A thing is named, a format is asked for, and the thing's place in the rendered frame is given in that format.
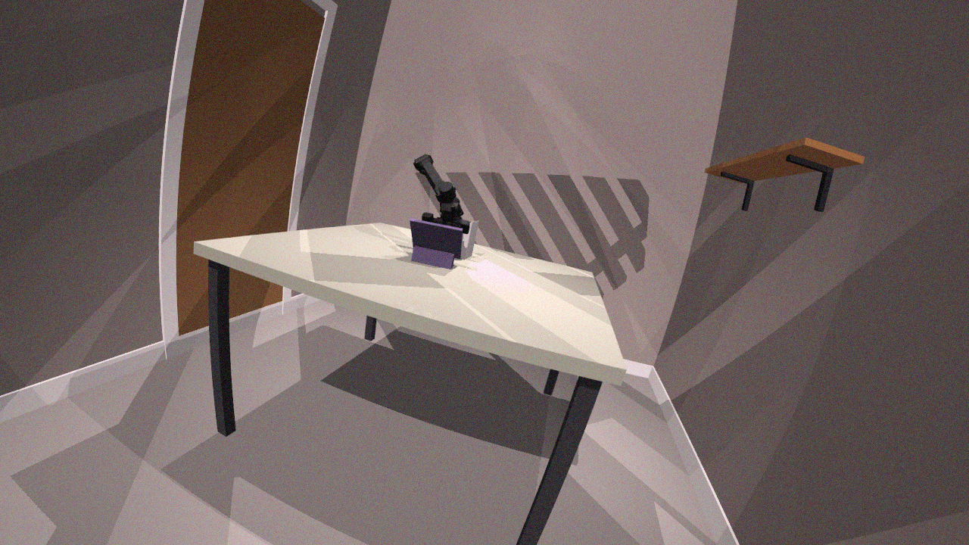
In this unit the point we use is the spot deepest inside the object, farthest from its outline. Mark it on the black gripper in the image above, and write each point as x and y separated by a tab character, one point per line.
447	220

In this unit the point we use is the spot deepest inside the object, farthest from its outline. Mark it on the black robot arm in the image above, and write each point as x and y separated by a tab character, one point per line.
445	191

